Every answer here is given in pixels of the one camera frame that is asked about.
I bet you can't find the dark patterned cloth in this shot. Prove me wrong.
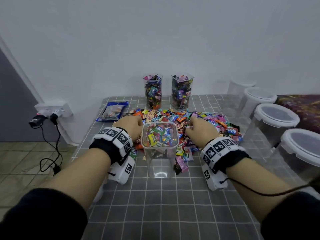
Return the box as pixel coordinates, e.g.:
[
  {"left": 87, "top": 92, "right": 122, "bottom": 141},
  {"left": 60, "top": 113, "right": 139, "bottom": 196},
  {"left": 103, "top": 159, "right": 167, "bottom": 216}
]
[{"left": 276, "top": 95, "right": 320, "bottom": 134}]

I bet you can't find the black power cable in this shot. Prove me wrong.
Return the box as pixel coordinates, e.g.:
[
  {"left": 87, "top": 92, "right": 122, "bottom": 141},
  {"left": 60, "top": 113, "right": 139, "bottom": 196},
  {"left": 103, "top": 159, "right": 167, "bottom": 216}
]
[{"left": 39, "top": 122, "right": 63, "bottom": 175}]

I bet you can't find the white wall socket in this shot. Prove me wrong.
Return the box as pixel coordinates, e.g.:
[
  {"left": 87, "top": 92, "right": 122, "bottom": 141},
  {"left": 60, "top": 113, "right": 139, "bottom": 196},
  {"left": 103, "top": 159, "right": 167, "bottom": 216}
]
[{"left": 34, "top": 101, "right": 74, "bottom": 118}]

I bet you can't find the black marker-tagged right wristband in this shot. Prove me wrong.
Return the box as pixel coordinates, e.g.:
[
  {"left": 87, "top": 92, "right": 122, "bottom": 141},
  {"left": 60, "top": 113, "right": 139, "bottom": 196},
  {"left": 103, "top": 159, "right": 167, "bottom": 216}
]
[{"left": 200, "top": 136, "right": 251, "bottom": 174}]

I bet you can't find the blue snack packet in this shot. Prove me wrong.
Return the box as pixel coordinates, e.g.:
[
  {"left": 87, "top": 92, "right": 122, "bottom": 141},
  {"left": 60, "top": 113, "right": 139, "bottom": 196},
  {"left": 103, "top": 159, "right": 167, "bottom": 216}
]
[{"left": 95, "top": 101, "right": 130, "bottom": 122}]

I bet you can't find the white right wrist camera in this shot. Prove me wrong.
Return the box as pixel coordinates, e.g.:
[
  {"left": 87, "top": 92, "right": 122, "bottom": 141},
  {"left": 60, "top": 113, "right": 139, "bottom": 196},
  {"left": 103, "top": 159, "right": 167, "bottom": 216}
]
[{"left": 202, "top": 165, "right": 228, "bottom": 191}]

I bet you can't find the black marker-tagged wristband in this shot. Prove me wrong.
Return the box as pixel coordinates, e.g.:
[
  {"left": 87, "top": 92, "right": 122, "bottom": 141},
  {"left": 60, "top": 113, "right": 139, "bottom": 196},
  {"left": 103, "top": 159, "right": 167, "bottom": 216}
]
[
  {"left": 200, "top": 136, "right": 251, "bottom": 174},
  {"left": 89, "top": 126, "right": 135, "bottom": 165}
]

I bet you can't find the black power plug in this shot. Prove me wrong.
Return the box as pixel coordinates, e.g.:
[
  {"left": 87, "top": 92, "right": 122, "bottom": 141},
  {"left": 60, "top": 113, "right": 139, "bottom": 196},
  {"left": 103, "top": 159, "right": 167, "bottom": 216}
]
[{"left": 28, "top": 113, "right": 60, "bottom": 129}]

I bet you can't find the small transparent plastic jar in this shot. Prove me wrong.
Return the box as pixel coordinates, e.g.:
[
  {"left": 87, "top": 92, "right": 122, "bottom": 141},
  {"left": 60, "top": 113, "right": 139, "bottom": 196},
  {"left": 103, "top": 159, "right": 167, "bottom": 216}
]
[
  {"left": 170, "top": 73, "right": 194, "bottom": 111},
  {"left": 141, "top": 121, "right": 180, "bottom": 179},
  {"left": 223, "top": 80, "right": 256, "bottom": 115}
]

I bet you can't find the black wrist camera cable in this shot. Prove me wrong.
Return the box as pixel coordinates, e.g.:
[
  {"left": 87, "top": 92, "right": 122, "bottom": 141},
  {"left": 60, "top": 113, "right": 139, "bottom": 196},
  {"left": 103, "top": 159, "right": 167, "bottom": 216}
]
[{"left": 220, "top": 176, "right": 320, "bottom": 197}]

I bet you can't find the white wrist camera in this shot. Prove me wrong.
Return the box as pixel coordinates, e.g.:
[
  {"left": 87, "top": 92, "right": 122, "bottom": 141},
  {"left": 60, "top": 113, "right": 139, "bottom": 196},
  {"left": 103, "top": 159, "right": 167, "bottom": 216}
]
[
  {"left": 202, "top": 165, "right": 228, "bottom": 191},
  {"left": 107, "top": 156, "right": 136, "bottom": 185}
]

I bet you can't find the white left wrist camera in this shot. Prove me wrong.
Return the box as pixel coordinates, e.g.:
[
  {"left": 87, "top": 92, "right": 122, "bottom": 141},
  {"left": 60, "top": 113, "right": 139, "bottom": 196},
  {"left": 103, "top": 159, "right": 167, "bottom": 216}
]
[{"left": 107, "top": 156, "right": 136, "bottom": 185}]

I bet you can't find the person's right hand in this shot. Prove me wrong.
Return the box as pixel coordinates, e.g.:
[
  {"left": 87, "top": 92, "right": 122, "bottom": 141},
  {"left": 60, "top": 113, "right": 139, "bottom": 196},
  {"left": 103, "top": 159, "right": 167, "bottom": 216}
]
[{"left": 185, "top": 116, "right": 220, "bottom": 148}]

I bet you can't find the person's right forearm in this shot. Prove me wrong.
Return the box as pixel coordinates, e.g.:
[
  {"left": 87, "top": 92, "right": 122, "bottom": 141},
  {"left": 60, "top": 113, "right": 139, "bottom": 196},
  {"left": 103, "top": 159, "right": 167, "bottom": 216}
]
[{"left": 225, "top": 157, "right": 301, "bottom": 223}]

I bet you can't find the person's left hand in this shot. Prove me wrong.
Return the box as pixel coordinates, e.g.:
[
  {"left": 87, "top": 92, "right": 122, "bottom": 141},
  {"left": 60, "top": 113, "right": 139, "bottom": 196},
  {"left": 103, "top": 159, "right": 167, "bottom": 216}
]
[{"left": 112, "top": 115, "right": 146, "bottom": 143}]

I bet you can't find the pile of colourful candies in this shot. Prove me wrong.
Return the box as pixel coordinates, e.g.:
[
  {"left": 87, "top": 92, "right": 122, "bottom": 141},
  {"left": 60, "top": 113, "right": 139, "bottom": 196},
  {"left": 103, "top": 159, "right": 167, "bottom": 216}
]
[{"left": 125, "top": 108, "right": 244, "bottom": 174}]

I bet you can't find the tall transparent plastic jar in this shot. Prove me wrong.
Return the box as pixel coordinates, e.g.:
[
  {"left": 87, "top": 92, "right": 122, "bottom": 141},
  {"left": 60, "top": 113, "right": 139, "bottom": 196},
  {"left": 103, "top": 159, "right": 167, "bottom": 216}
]
[{"left": 143, "top": 73, "right": 163, "bottom": 110}]

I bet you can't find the white square container lid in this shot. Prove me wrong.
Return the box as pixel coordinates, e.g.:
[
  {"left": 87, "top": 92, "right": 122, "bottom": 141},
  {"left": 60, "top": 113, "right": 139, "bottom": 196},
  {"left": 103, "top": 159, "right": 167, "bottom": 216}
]
[{"left": 91, "top": 175, "right": 111, "bottom": 204}]

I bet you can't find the black marker-tagged left wristband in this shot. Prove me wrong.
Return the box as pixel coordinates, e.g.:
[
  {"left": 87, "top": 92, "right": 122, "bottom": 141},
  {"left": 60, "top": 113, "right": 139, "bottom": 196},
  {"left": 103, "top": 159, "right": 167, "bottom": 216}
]
[{"left": 89, "top": 126, "right": 135, "bottom": 165}]

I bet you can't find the grey door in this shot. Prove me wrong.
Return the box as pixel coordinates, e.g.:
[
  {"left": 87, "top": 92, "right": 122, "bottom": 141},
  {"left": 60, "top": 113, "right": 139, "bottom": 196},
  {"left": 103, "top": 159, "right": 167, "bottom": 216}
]
[{"left": 0, "top": 47, "right": 43, "bottom": 143}]

